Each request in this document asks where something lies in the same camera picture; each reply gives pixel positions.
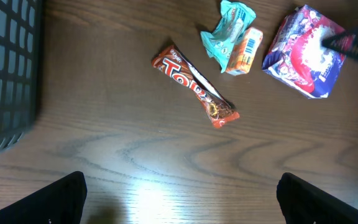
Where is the small orange white box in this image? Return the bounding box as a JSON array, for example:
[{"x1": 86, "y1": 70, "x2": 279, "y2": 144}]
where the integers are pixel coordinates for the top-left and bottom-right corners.
[{"x1": 226, "y1": 27, "x2": 263, "y2": 76}]

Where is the red orange snack bar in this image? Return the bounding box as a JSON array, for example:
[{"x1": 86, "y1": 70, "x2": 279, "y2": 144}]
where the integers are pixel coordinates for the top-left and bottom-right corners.
[{"x1": 152, "y1": 45, "x2": 240, "y2": 128}]

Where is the grey plastic mesh basket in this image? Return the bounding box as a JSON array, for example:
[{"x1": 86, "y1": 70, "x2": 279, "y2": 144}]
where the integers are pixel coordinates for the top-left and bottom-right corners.
[{"x1": 0, "y1": 0, "x2": 44, "y2": 152}]

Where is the teal candy packet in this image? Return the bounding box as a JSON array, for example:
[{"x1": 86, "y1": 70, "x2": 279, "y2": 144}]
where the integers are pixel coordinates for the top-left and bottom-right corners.
[{"x1": 200, "y1": 0, "x2": 256, "y2": 73}]

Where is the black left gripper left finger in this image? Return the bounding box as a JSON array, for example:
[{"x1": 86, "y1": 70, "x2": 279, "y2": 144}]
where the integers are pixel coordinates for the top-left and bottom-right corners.
[{"x1": 0, "y1": 171, "x2": 87, "y2": 224}]

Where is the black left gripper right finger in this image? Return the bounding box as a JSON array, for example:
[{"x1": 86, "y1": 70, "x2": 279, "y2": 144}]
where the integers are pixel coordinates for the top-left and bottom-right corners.
[{"x1": 276, "y1": 172, "x2": 358, "y2": 224}]

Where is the purple snack packet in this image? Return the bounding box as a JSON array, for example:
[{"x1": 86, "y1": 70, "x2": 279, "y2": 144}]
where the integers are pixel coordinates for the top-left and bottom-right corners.
[{"x1": 262, "y1": 5, "x2": 346, "y2": 99}]

